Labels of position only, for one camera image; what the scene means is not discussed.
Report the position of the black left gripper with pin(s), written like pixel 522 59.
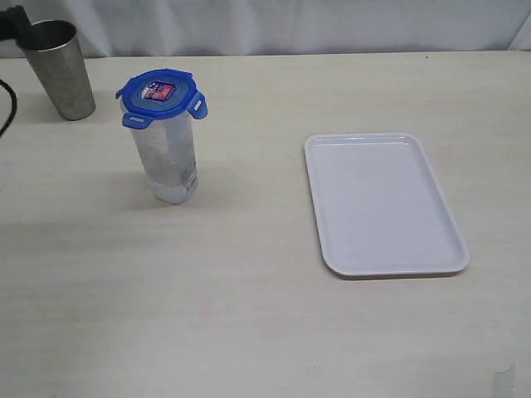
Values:
pixel 15 25

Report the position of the stainless steel cup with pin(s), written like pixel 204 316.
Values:
pixel 53 51

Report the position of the blue snap-lock container lid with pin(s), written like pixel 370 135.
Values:
pixel 160 95

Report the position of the clear plastic tall container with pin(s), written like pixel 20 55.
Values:
pixel 166 151

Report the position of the white backdrop curtain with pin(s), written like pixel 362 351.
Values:
pixel 244 28

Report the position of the white rectangular plastic tray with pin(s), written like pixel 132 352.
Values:
pixel 379 209

